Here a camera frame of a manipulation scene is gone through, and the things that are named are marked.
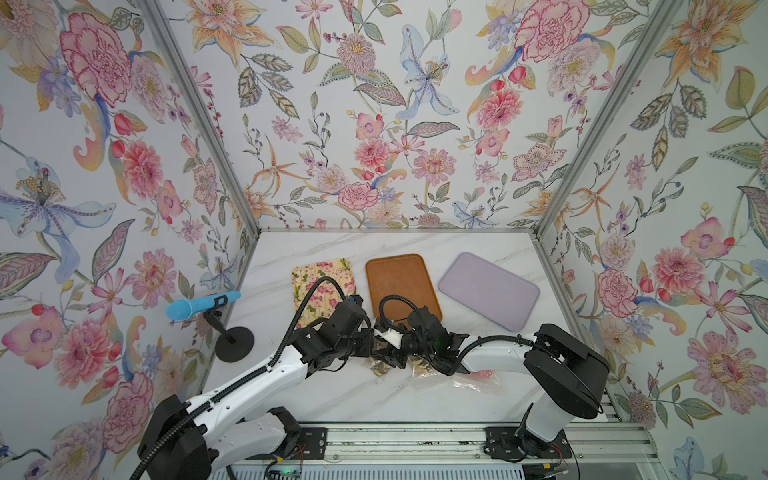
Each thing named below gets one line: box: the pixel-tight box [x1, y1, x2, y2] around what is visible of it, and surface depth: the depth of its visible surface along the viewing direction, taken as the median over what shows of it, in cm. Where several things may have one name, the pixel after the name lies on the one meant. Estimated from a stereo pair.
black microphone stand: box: [203, 294, 255, 363], surface depth 90 cm
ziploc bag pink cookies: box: [412, 370, 505, 397], surface depth 82 cm
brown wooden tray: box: [366, 254, 443, 327], surface depth 109 cm
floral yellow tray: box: [292, 258, 357, 328], surface depth 109 cm
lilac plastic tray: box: [438, 252, 541, 333], surface depth 109 cm
